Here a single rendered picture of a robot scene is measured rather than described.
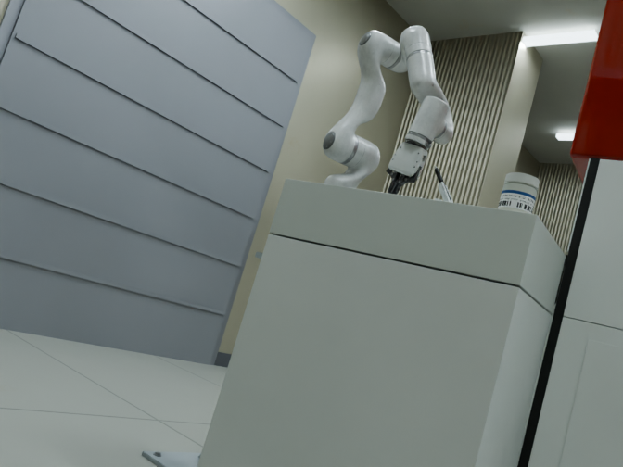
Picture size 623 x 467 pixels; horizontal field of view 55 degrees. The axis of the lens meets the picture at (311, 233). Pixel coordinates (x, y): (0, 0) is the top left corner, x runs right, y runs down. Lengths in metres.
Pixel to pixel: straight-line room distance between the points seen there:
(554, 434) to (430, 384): 0.39
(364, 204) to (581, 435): 0.71
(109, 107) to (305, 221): 3.33
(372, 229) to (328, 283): 0.16
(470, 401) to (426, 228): 0.37
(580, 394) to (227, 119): 4.20
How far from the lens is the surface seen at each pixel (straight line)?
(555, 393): 1.55
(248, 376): 1.48
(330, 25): 6.32
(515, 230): 1.27
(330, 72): 6.27
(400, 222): 1.35
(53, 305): 4.61
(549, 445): 1.56
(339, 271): 1.38
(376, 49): 2.28
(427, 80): 2.07
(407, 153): 1.96
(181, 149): 4.98
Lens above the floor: 0.65
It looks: 8 degrees up
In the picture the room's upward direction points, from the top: 17 degrees clockwise
